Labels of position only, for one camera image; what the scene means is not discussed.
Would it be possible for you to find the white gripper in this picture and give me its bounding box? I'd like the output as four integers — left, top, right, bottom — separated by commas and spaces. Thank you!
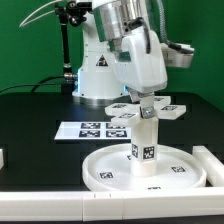
110, 30, 167, 119

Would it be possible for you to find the white cross-shaped table base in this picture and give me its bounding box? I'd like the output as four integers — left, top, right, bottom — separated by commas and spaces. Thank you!
105, 96, 186, 127

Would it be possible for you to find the white round table top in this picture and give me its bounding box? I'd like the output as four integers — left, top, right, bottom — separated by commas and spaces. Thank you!
82, 143, 206, 191

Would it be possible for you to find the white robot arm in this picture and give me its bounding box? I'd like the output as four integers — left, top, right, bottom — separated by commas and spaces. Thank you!
78, 0, 167, 119

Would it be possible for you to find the white marker tag plate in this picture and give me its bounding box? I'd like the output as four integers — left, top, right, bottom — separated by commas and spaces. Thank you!
55, 122, 131, 140

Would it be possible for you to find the white left fence piece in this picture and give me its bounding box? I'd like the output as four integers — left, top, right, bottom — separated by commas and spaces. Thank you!
0, 149, 4, 170

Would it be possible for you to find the white right fence rail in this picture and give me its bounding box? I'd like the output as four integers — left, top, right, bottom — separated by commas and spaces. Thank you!
192, 146, 224, 187

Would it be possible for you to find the white fence rail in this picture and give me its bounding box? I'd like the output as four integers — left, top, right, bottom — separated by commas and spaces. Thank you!
192, 146, 224, 187
0, 187, 224, 221

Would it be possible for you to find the black cable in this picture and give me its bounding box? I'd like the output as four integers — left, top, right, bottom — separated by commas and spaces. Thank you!
0, 75, 65, 96

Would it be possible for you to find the white front fence rail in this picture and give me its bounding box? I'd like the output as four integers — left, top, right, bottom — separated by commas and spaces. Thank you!
0, 187, 224, 221

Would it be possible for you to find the white cable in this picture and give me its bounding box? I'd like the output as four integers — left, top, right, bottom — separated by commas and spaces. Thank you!
18, 0, 63, 29

